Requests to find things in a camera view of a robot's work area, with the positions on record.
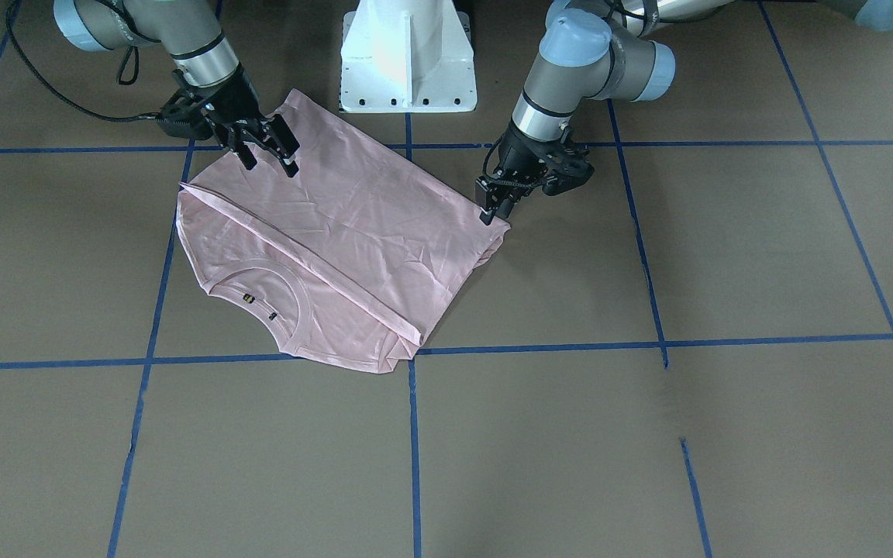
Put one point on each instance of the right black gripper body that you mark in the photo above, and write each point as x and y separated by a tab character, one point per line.
235	94

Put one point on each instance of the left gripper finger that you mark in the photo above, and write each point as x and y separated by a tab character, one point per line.
494	207
488	193

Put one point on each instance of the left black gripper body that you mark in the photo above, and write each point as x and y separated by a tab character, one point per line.
522	152

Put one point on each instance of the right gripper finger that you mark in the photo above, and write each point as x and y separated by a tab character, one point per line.
281	142
237	145

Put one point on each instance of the pink t-shirt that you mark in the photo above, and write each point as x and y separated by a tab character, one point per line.
353	261

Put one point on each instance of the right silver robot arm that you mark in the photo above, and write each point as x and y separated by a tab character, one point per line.
188	30

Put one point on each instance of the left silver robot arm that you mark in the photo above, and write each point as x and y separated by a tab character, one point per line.
591	50

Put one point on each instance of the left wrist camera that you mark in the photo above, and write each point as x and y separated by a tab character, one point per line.
568	167

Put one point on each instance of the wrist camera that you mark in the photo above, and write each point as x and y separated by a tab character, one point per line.
180	117
568	167

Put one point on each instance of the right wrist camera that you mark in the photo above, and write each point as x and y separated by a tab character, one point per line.
180	117

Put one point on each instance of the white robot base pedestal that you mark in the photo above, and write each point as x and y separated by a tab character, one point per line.
407	57

